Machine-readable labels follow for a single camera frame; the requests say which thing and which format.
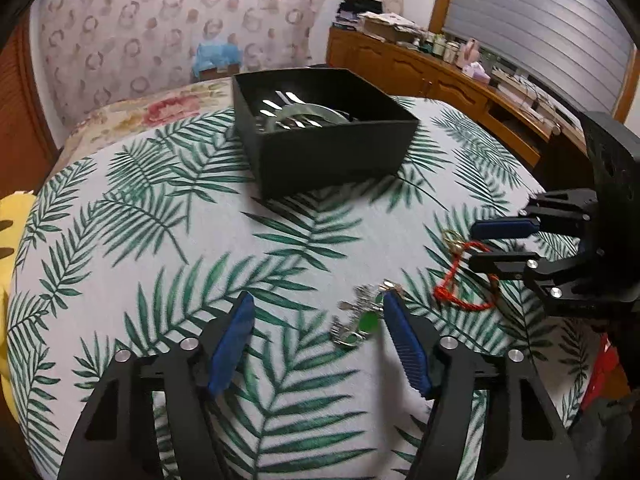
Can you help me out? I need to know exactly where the floral bed blanket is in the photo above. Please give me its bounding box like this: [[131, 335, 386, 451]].
[[57, 77, 241, 161]]

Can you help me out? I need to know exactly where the yellow plush toy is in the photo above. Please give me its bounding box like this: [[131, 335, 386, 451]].
[[0, 192, 39, 411]]

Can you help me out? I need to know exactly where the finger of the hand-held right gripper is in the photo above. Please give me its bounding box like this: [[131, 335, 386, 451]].
[[468, 248, 601, 311], [470, 187, 599, 242]]

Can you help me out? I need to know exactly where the blue plastic bag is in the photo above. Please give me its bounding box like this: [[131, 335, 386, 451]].
[[194, 40, 244, 74]]

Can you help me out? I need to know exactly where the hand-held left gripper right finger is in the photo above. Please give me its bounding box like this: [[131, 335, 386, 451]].
[[382, 292, 581, 480]]

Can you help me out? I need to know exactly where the white power strip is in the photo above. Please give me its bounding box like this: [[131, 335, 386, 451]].
[[492, 67, 551, 111]]

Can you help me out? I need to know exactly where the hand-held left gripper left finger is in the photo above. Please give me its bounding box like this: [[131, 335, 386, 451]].
[[56, 290, 256, 480]]

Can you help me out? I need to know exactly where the small cardboard box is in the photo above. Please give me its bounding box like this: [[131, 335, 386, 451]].
[[200, 62, 241, 81]]

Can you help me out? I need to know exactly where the silver chain bracelet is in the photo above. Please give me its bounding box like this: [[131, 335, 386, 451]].
[[329, 283, 404, 349]]

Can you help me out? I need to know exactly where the pale green jade bangle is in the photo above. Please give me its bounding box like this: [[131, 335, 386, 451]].
[[257, 102, 352, 134]]

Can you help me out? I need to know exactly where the cardboard box with papers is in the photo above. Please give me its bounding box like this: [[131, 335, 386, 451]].
[[357, 11, 426, 44]]

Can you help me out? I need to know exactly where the pile of dark clothes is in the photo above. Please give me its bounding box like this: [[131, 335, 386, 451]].
[[335, 0, 384, 29]]

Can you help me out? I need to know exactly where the grey window blind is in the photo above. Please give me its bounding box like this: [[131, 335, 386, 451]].
[[442, 0, 636, 122]]

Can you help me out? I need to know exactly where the group of small bottles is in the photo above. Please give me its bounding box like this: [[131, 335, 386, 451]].
[[425, 32, 461, 64]]

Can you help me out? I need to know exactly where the pink tissue box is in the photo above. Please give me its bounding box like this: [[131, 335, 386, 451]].
[[462, 61, 494, 81]]

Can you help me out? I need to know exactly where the pink figurine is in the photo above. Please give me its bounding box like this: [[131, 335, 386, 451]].
[[457, 39, 481, 69]]

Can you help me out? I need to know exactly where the black square box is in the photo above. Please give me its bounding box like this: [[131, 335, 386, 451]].
[[232, 66, 420, 200]]

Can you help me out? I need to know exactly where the wooden louvered wardrobe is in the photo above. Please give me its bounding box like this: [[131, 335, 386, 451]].
[[0, 20, 59, 196]]

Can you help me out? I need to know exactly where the circle pattern curtain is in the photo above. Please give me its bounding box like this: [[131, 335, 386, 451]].
[[30, 0, 334, 131]]

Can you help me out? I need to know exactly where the green leaf print tablecloth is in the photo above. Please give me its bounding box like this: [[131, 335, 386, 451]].
[[5, 95, 609, 480]]

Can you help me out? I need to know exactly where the red cord necklace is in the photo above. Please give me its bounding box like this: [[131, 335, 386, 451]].
[[433, 230, 501, 311]]

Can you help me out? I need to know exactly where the red cloth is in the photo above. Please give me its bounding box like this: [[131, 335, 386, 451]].
[[581, 335, 632, 412]]

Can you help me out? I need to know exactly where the dark grey cloth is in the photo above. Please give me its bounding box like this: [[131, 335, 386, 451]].
[[570, 390, 640, 480]]

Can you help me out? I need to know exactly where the wooden sideboard cabinet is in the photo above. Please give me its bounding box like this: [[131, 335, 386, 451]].
[[326, 27, 586, 181]]

